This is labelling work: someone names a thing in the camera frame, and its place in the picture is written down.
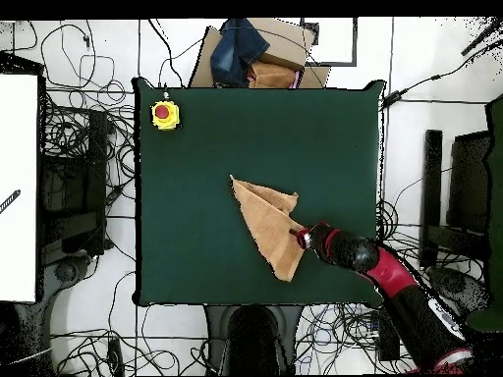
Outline brown cardboard box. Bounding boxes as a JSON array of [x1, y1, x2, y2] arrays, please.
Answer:
[[188, 17, 332, 89]]

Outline black pedestal foot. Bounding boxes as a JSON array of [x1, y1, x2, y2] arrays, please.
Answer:
[[426, 265, 493, 319], [40, 254, 93, 311]]

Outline black power strip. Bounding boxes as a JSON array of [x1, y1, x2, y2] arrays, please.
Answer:
[[377, 309, 401, 361], [106, 338, 126, 377]]

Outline black stand base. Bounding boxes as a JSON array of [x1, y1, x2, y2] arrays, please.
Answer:
[[38, 109, 109, 268], [418, 128, 493, 272]]

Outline black tripod leg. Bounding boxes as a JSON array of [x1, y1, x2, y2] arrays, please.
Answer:
[[460, 16, 503, 57]]

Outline dark green table cloth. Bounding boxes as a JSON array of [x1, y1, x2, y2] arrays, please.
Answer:
[[466, 92, 503, 332], [132, 77, 388, 309]]

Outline orange terry towel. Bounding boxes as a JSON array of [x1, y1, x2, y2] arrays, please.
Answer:
[[229, 174, 308, 283]]

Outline black striped rod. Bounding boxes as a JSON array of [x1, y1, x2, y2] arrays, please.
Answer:
[[0, 188, 22, 215]]

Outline folded orange towel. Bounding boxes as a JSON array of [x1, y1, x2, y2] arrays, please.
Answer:
[[248, 60, 300, 90]]

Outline black power adapter cable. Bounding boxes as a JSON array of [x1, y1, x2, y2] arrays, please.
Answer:
[[381, 36, 503, 110]]

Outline blue jeans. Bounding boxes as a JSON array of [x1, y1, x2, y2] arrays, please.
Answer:
[[209, 17, 271, 88]]

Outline yellow emergency stop button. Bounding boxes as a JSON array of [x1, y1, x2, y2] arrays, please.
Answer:
[[149, 99, 182, 132]]

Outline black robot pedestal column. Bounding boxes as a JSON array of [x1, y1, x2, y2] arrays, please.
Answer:
[[203, 303, 305, 377]]

